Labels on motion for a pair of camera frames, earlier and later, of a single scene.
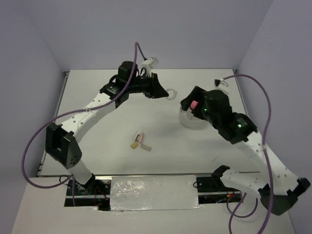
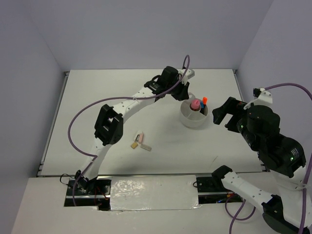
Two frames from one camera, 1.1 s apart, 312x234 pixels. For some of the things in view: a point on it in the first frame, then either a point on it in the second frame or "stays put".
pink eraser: x=141 y=140 stays put
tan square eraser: x=134 y=145 stays put
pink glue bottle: x=193 y=105 stays put
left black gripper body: x=144 y=86 to x=178 y=91
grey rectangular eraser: x=146 y=147 stays put
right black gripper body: x=197 y=95 to x=240 y=115
